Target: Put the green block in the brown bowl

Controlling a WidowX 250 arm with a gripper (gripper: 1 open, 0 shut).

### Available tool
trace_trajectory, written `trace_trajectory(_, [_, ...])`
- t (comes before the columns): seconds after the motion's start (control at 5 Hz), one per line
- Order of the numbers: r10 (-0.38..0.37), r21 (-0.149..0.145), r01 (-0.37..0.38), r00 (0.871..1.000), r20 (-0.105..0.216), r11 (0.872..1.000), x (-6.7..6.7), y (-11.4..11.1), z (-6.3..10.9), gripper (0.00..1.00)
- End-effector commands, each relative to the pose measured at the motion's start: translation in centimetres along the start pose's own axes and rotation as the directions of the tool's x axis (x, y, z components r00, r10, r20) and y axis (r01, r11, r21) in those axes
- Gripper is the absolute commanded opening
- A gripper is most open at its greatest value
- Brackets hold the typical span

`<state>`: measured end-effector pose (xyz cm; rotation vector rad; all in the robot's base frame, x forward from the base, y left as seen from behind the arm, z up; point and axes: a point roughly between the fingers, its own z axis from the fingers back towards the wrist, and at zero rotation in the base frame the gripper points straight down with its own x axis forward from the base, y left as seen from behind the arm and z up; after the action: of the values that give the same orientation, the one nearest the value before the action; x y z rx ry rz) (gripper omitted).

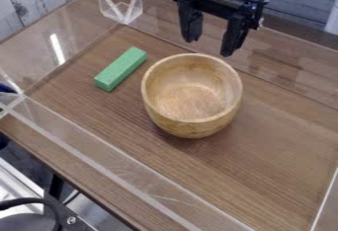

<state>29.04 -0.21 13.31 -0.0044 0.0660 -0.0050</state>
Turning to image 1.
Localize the black cable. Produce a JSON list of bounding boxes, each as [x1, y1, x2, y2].
[[0, 197, 63, 231]]

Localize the green rectangular block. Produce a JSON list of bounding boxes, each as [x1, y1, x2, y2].
[[94, 46, 149, 92]]

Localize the brown wooden bowl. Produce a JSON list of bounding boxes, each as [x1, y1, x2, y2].
[[142, 53, 244, 138]]

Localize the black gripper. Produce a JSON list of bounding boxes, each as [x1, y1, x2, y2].
[[174, 0, 270, 57]]

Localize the clear acrylic tray walls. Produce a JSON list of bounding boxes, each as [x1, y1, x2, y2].
[[0, 0, 338, 231]]

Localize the black bracket with screw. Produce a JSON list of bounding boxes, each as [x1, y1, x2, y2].
[[45, 193, 98, 231]]

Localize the black metal table leg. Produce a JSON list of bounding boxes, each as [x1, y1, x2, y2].
[[50, 175, 65, 199]]

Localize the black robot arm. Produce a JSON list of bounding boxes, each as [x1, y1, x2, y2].
[[173, 0, 270, 57]]

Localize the blue object at edge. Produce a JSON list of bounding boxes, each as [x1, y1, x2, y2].
[[0, 83, 18, 94]]

